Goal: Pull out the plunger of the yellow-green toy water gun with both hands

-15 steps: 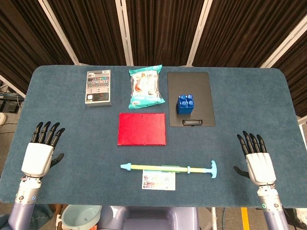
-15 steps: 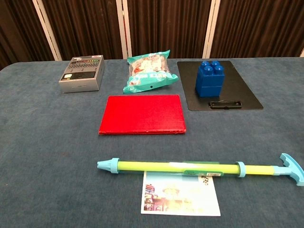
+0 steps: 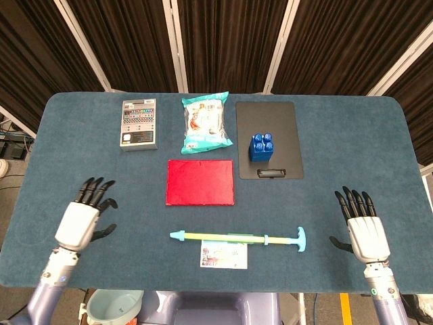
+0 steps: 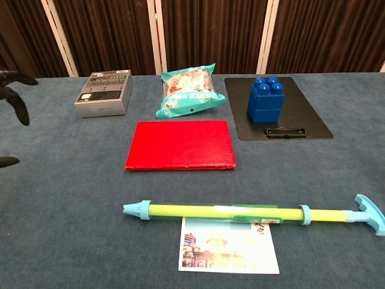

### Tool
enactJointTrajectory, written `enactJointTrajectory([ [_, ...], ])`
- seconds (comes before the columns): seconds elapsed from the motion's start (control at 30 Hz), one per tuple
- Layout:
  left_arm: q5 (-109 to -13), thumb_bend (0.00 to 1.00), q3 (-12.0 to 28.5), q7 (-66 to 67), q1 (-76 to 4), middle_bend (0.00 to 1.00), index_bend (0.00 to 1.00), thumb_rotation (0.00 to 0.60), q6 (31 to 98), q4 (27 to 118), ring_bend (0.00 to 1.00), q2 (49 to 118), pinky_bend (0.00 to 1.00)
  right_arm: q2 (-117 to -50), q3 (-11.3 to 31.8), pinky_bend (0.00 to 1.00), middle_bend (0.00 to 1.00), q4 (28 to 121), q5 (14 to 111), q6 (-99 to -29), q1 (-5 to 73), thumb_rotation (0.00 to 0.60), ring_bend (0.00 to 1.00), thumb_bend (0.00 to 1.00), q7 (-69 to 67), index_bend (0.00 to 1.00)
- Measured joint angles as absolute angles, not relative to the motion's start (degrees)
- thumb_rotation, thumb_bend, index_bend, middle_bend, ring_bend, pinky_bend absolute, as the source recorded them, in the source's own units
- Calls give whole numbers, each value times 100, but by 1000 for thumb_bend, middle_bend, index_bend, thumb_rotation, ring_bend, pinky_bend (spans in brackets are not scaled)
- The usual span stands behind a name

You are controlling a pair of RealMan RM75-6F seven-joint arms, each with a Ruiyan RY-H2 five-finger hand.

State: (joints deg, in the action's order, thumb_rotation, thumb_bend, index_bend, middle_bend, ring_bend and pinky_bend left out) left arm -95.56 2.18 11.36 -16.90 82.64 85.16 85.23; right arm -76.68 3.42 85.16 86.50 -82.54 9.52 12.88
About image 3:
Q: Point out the black clipboard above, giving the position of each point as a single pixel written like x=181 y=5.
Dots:
x=265 y=118

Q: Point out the blue toy building block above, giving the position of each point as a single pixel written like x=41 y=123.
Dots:
x=260 y=149

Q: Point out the printed picture postcard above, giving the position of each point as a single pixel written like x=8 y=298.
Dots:
x=223 y=255

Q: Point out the dark brown curtain panel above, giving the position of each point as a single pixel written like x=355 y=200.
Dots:
x=128 y=44
x=226 y=44
x=34 y=50
x=345 y=44
x=419 y=101

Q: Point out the purple robot torso base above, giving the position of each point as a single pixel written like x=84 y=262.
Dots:
x=209 y=308

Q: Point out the pale green plastic basin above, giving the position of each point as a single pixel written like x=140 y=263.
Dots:
x=113 y=306

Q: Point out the teal snack bag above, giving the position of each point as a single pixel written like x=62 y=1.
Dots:
x=204 y=122

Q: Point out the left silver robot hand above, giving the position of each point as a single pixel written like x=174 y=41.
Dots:
x=76 y=223

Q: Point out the black electronics box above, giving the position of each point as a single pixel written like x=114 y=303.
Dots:
x=13 y=150

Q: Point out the grey printed carton box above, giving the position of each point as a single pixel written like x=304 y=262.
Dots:
x=138 y=125

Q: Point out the white round plug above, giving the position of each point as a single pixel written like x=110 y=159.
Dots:
x=3 y=169

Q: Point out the white partition frame post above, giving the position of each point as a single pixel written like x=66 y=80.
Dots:
x=85 y=47
x=17 y=122
x=175 y=47
x=402 y=57
x=426 y=170
x=279 y=47

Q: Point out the red rectangular cloth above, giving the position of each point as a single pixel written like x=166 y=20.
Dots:
x=199 y=183

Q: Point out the white table leg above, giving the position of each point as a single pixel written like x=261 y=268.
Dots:
x=302 y=309

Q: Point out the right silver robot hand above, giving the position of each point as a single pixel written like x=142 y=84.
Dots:
x=368 y=238

